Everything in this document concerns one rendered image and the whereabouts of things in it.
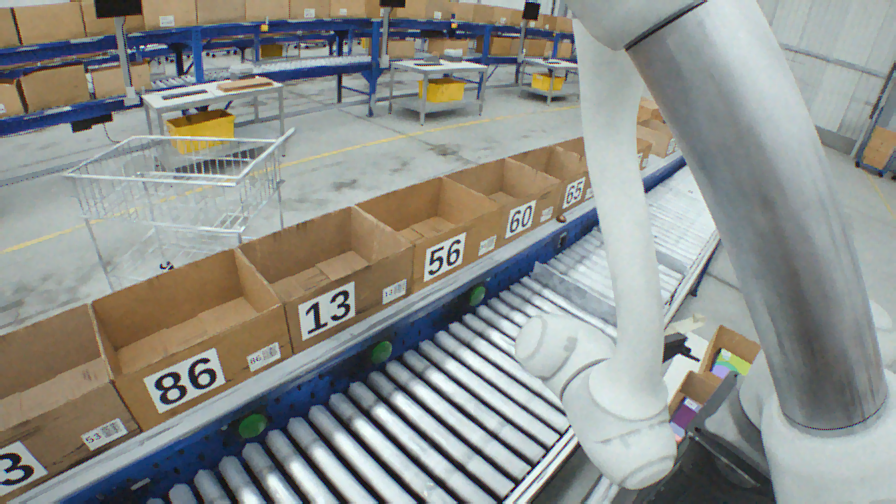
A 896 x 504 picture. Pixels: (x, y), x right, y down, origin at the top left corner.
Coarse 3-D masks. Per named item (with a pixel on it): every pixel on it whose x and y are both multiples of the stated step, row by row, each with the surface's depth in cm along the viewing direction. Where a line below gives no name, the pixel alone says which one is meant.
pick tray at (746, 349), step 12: (720, 336) 130; (732, 336) 127; (744, 336) 125; (708, 348) 127; (732, 348) 129; (744, 348) 126; (756, 348) 123; (708, 360) 114; (744, 360) 127; (708, 372) 110
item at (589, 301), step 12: (540, 264) 157; (540, 276) 159; (552, 276) 155; (552, 288) 157; (564, 288) 153; (576, 288) 149; (576, 300) 151; (588, 300) 147; (600, 300) 143; (600, 312) 145; (612, 312) 141; (612, 324) 143
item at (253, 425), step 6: (258, 414) 88; (246, 420) 85; (252, 420) 86; (258, 420) 87; (264, 420) 89; (240, 426) 85; (246, 426) 85; (252, 426) 86; (258, 426) 88; (264, 426) 90; (240, 432) 85; (246, 432) 86; (252, 432) 87; (258, 432) 89
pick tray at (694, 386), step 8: (688, 376) 111; (696, 376) 109; (680, 384) 108; (688, 384) 112; (696, 384) 110; (704, 384) 108; (712, 384) 107; (680, 392) 114; (688, 392) 113; (696, 392) 111; (704, 392) 109; (712, 392) 107; (672, 400) 100; (696, 400) 111; (704, 400) 110; (672, 408) 109
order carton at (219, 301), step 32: (224, 256) 104; (128, 288) 86; (160, 288) 93; (192, 288) 100; (224, 288) 108; (256, 288) 101; (96, 320) 77; (128, 320) 89; (160, 320) 96; (192, 320) 103; (224, 320) 104; (256, 320) 85; (128, 352) 89; (160, 352) 91; (192, 352) 76; (224, 352) 82; (288, 352) 97; (128, 384) 67; (224, 384) 85; (160, 416) 75
